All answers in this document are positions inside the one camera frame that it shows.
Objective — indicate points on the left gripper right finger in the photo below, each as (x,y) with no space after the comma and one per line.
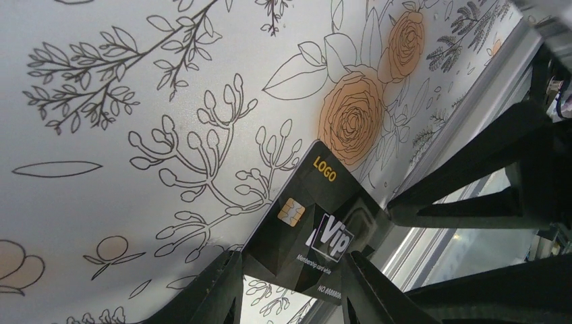
(368,296)

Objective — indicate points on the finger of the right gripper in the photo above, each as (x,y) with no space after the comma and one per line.
(532,292)
(521,143)

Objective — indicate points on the black VIP card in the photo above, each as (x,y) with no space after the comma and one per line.
(321,214)

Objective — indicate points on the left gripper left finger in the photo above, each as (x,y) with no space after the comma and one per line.
(213,297)

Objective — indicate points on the floral patterned table mat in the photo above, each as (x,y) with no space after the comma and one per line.
(139,139)

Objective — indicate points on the aluminium rail frame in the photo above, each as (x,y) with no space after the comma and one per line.
(469,134)

